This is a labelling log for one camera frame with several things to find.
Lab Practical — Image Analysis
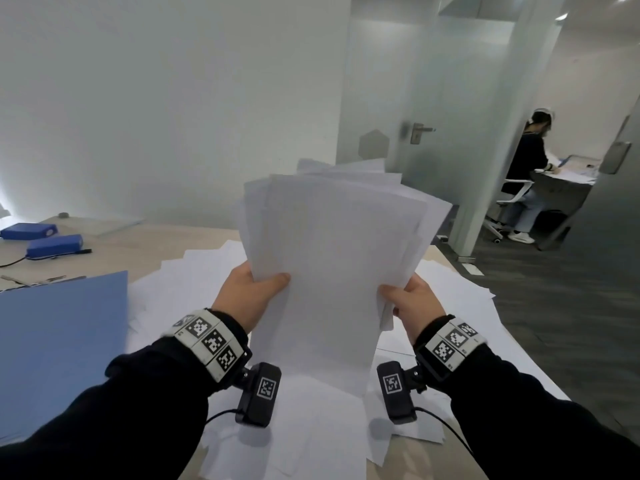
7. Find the pile of white paper sheets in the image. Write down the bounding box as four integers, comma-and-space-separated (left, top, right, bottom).
125, 239, 571, 480

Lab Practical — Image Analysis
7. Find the person's right forearm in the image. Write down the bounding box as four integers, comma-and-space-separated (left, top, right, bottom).
419, 324, 640, 480

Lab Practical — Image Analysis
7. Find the white wristband with black markers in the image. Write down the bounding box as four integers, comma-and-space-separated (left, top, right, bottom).
172, 308, 251, 383
415, 314, 489, 381

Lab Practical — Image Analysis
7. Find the silver door handle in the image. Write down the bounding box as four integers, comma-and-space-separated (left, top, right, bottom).
409, 123, 437, 145

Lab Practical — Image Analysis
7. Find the white office chair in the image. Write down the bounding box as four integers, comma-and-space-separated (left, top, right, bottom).
482, 178, 535, 244

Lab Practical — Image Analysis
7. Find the blue folder with inner slot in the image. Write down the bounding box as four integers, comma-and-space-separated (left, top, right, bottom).
0, 271, 130, 445

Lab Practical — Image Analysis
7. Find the gray hexagon sticker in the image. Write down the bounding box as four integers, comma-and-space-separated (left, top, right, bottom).
357, 129, 391, 161

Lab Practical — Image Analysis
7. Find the black camera cable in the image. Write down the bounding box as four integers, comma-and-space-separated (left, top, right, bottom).
205, 408, 242, 427
415, 407, 476, 457

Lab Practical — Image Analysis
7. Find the person's right hand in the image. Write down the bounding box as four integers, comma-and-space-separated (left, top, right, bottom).
378, 272, 447, 345

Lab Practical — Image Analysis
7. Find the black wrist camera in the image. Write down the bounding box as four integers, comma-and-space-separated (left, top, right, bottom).
235, 362, 283, 428
376, 361, 426, 425

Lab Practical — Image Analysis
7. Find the blue battery pack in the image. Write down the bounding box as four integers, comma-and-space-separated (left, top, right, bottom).
0, 223, 59, 241
25, 234, 85, 259

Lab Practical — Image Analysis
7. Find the person's left hand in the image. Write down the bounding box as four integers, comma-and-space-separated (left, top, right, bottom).
211, 261, 291, 335

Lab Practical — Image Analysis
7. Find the light gray office desk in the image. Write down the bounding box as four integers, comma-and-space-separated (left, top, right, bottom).
529, 154, 601, 218

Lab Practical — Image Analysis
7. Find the person's left forearm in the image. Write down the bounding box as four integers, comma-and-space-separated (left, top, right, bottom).
0, 314, 251, 480

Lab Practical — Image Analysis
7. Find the frosted glass door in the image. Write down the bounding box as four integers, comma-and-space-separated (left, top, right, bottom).
335, 0, 531, 231

